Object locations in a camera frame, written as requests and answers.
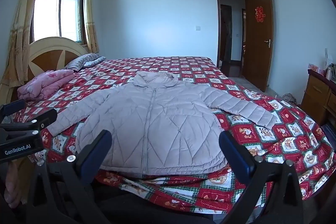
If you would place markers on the wide yellow curtain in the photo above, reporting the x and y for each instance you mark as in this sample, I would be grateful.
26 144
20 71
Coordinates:
25 29

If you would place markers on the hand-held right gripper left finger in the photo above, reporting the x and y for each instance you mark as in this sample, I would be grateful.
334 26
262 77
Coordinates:
96 154

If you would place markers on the striped grey pillow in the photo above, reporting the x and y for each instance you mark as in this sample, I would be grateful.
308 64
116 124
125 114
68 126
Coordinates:
84 60

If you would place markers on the red paper door decoration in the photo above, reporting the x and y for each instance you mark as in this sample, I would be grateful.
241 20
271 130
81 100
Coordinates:
259 14

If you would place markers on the cream and wood headboard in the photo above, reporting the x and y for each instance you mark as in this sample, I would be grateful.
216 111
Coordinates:
51 56

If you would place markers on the light grey quilted jacket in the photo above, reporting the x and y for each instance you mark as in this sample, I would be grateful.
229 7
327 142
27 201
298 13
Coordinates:
157 121

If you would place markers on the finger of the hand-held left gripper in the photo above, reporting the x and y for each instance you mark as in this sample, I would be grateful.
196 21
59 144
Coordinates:
43 116
14 106

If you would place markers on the pink box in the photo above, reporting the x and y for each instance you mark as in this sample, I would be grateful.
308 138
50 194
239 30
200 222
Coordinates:
313 68

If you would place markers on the person's left hand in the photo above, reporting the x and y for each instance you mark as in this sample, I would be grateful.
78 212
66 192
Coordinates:
13 184

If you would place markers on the bed with red patchwork quilt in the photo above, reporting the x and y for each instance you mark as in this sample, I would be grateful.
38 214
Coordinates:
262 134

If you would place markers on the grey cloth bundle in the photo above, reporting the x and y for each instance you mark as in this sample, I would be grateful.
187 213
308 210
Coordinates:
289 98

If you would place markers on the pink folded blanket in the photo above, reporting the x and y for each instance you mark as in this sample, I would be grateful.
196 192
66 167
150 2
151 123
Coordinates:
44 85

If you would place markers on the narrow yellow curtain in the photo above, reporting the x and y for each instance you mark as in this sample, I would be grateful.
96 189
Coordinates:
90 16

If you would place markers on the wooden dresser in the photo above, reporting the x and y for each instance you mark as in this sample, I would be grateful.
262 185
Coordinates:
317 95

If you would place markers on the brown wooden door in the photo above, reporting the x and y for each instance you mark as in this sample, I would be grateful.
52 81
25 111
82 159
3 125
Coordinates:
260 56

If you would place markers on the brown door frame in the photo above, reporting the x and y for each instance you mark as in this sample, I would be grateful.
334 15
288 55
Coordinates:
218 29

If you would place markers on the metal bottle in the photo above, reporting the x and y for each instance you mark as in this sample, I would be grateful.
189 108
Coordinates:
329 73

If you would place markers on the window with metal frame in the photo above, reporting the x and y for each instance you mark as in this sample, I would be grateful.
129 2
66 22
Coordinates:
67 14

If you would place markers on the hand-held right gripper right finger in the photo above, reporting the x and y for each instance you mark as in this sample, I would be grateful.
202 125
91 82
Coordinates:
236 158

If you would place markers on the white card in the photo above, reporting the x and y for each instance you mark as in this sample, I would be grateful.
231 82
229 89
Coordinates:
328 57

